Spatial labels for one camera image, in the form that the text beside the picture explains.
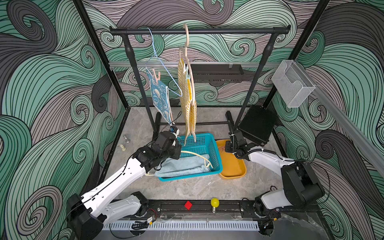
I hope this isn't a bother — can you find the light blue terry towel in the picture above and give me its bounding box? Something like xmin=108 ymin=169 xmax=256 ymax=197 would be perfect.
xmin=155 ymin=155 xmax=211 ymax=178

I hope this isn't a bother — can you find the cream plastic hanger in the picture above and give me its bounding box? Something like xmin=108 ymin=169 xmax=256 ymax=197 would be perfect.
xmin=145 ymin=151 xmax=214 ymax=176

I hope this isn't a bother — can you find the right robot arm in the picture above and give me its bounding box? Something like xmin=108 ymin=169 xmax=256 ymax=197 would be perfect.
xmin=226 ymin=130 xmax=325 ymax=217

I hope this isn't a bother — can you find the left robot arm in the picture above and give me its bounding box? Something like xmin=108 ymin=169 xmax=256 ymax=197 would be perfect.
xmin=66 ymin=126 xmax=181 ymax=240

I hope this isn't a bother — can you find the orange plastic tray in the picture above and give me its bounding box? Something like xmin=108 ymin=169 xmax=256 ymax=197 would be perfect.
xmin=216 ymin=140 xmax=247 ymax=180

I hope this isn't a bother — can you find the teal plastic basket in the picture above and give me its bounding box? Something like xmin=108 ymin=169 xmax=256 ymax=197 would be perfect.
xmin=159 ymin=133 xmax=223 ymax=182

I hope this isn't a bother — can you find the yellow striped towel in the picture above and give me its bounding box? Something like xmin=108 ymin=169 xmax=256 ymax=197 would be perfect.
xmin=178 ymin=58 xmax=197 ymax=145

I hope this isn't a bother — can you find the silver chess pawn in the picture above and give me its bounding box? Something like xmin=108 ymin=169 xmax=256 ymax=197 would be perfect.
xmin=123 ymin=136 xmax=131 ymax=143

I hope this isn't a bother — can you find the blue rabbit print towel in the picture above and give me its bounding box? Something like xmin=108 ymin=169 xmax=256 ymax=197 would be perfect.
xmin=146 ymin=68 xmax=173 ymax=125

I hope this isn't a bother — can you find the red diamond marker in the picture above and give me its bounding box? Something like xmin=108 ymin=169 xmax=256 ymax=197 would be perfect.
xmin=184 ymin=201 xmax=193 ymax=211

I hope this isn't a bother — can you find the yellow ball knob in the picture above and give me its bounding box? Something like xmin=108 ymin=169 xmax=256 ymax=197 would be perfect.
xmin=211 ymin=198 xmax=220 ymax=213

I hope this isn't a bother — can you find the pink clothespin on blue towel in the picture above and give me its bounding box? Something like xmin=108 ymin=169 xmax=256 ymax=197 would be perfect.
xmin=153 ymin=69 xmax=161 ymax=84

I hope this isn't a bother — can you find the black clothes rack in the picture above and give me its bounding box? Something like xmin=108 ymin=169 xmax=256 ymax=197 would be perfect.
xmin=110 ymin=25 xmax=291 ymax=137

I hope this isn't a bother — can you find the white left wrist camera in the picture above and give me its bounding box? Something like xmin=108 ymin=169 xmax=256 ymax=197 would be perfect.
xmin=169 ymin=126 xmax=180 ymax=137

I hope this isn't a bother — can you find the black wall light panel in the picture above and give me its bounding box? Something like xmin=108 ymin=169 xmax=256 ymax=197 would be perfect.
xmin=192 ymin=64 xmax=244 ymax=85

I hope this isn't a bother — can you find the white slotted cable duct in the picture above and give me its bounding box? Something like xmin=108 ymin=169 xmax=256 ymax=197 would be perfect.
xmin=101 ymin=220 xmax=260 ymax=232

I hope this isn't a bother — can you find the light blue wire hanger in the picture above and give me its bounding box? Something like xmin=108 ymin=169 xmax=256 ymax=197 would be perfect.
xmin=144 ymin=27 xmax=184 ymax=98

